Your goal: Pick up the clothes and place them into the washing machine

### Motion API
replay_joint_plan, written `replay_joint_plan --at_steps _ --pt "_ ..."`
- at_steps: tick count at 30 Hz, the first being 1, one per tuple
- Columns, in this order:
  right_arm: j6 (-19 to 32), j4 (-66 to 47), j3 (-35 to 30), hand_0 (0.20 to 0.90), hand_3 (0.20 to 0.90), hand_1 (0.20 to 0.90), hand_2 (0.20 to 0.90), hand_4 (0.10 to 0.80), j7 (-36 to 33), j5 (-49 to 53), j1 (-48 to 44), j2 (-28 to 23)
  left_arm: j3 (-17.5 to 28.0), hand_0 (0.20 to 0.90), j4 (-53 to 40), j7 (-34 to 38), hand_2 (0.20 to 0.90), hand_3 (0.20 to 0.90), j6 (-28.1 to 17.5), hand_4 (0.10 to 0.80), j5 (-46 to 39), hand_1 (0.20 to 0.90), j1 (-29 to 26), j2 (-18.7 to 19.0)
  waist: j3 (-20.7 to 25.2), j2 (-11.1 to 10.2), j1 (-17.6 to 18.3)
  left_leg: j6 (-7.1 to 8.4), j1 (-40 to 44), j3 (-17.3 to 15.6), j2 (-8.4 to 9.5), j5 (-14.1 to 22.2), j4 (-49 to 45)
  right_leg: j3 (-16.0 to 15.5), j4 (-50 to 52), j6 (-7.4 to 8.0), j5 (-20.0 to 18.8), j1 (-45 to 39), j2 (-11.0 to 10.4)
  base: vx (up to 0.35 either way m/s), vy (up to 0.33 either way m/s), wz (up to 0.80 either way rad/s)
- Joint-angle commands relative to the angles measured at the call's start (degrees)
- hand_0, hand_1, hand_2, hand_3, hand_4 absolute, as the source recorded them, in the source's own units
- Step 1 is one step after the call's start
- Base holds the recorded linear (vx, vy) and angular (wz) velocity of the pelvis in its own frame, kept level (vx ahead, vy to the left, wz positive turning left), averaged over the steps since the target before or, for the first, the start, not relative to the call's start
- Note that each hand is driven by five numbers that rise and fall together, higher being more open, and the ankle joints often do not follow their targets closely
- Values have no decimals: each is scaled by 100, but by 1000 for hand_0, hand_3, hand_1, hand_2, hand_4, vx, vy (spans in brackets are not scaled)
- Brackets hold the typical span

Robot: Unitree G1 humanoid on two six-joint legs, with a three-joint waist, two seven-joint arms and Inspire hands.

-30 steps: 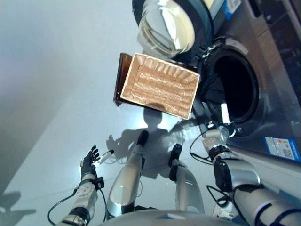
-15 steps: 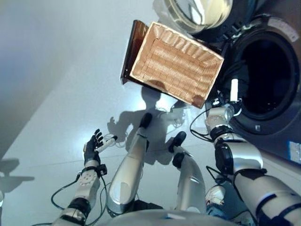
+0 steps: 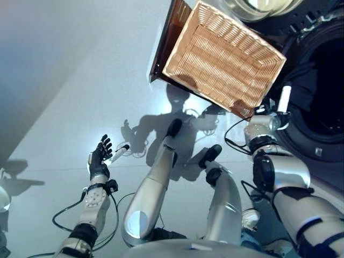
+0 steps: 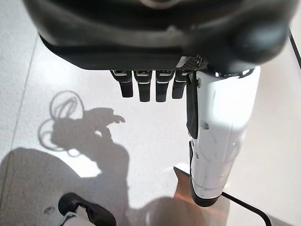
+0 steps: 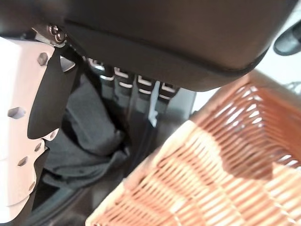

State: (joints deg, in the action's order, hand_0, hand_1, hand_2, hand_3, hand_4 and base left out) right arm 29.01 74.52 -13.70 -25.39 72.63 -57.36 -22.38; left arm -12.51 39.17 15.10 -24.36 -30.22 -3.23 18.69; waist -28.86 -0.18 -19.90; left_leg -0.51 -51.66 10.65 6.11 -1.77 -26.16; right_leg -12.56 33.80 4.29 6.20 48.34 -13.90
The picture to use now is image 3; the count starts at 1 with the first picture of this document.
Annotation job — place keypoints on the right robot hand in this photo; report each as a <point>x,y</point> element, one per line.
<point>284,99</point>

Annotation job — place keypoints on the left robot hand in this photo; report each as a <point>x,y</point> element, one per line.
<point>98,164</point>

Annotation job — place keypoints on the black garment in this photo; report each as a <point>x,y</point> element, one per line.
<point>301,86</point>

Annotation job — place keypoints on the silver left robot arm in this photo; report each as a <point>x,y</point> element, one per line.
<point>94,204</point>

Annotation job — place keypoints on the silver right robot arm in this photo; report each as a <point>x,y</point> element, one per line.
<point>290,172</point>

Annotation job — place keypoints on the dark front-load washing machine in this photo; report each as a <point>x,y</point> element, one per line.
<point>295,142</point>

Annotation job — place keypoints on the silver left robot leg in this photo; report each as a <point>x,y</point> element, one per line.
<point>150,193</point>

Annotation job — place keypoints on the silver robot leg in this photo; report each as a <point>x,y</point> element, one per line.
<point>225,209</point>
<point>150,193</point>

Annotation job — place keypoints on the wicker laundry basket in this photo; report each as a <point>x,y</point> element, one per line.
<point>220,61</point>

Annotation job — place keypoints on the black left robot foot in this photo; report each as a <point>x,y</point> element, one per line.
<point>174,127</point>

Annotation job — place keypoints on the black robot foot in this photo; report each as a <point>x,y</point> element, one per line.
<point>211,154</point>
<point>174,127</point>

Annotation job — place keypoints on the black right robot foot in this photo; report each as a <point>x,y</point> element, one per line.
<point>211,154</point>

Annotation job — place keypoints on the round glass washer door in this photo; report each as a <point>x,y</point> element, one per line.
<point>250,8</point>

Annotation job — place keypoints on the white sneaker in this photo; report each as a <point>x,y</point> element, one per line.
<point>250,217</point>

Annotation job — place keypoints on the silver right robot leg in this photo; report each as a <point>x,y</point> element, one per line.
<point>225,209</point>

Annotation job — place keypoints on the grey robot torso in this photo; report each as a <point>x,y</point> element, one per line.
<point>193,250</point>

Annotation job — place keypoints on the brown glossy stool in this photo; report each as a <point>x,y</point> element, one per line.
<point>172,32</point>

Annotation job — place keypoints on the blue jeans leg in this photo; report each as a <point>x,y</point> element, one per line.
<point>252,239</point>

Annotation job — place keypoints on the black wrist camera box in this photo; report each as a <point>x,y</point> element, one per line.
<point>112,186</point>

